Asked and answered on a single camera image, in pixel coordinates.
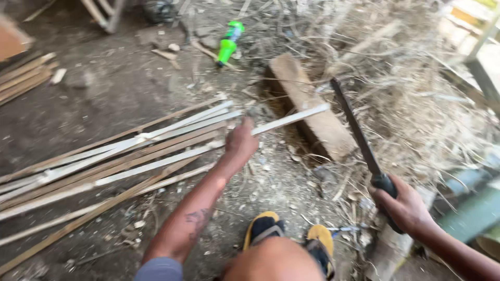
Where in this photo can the wooden chopping block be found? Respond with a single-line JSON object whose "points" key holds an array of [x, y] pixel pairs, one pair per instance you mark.
{"points": [[312, 109]]}

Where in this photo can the grey shorts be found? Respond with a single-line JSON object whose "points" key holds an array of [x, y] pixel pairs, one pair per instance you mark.
{"points": [[159, 270]]}

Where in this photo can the green plastic bottle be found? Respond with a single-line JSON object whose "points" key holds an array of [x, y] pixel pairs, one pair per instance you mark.
{"points": [[229, 42]]}

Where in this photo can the person's bare knee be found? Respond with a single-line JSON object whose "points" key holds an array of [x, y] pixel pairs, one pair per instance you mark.
{"points": [[273, 261]]}

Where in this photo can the person's left fingers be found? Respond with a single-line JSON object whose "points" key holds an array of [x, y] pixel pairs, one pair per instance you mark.
{"points": [[247, 124]]}

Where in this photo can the wooden frame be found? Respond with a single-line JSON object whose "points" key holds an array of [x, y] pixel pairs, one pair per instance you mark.
{"points": [[103, 13]]}

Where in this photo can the yellow and black sandal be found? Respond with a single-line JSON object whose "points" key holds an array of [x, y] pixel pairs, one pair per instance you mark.
{"points": [[263, 229], [321, 249]]}

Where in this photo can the stack of short bamboo slats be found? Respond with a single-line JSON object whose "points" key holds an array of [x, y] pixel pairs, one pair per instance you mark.
{"points": [[25, 76]]}

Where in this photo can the pile of split bamboo strips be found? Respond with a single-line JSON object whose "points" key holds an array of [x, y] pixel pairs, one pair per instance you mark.
{"points": [[101, 168]]}

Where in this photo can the green wooden bench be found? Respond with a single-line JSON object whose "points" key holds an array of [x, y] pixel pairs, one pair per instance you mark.
{"points": [[472, 210]]}

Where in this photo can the heap of bamboo shavings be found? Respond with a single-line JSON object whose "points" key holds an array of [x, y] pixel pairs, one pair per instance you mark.
{"points": [[394, 89]]}

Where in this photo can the person's right hand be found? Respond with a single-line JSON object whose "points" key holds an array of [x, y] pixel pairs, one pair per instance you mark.
{"points": [[406, 210]]}

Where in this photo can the pale split bamboo strip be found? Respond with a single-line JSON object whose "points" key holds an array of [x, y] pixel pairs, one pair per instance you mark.
{"points": [[203, 150]]}

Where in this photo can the person's right fingers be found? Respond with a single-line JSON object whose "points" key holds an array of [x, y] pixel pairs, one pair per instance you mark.
{"points": [[384, 201]]}

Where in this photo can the person's left hand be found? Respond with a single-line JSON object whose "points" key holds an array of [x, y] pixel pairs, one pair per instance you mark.
{"points": [[239, 143]]}

